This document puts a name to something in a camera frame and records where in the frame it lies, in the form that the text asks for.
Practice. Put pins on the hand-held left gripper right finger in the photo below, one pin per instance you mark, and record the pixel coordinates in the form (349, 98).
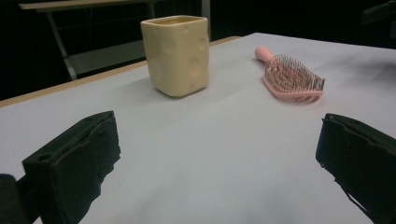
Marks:
(358, 155)

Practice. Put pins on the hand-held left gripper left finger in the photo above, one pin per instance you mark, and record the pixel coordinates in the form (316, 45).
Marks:
(77, 161)

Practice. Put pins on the pink vented hairbrush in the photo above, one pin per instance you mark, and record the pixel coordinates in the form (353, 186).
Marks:
(292, 79)

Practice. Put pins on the cream square ceramic cup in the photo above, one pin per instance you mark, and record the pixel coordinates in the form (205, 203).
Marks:
(177, 56)

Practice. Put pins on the dark device on stand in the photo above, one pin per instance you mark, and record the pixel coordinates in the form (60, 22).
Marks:
(378, 12)

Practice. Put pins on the grey metal frame table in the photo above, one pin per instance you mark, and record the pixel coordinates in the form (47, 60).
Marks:
(102, 57)

